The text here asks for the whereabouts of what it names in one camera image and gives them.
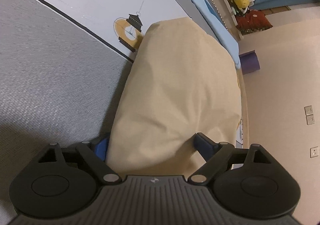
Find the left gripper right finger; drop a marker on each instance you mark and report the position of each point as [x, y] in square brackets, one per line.
[219, 159]

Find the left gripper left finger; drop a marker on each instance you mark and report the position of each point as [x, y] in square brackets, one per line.
[89, 156]

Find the beige and yellow hoodie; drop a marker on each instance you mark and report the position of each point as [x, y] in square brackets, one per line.
[182, 82]

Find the purple box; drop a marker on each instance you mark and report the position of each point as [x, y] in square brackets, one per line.
[249, 62]

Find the grey patterned bed cover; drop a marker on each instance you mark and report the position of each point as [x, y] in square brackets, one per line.
[59, 85]

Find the dark red cushion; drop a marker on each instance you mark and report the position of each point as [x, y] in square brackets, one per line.
[253, 21]

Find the light blue folded sheet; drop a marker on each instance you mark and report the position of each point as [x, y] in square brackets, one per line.
[219, 30]

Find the lower wall socket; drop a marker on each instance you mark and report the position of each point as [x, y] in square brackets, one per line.
[314, 152]

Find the wall socket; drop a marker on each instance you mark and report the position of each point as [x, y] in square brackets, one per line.
[310, 119]
[308, 110]
[314, 152]

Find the middle wall socket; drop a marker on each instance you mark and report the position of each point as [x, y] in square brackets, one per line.
[310, 119]

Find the upper wall socket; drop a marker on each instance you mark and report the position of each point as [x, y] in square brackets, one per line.
[308, 110]

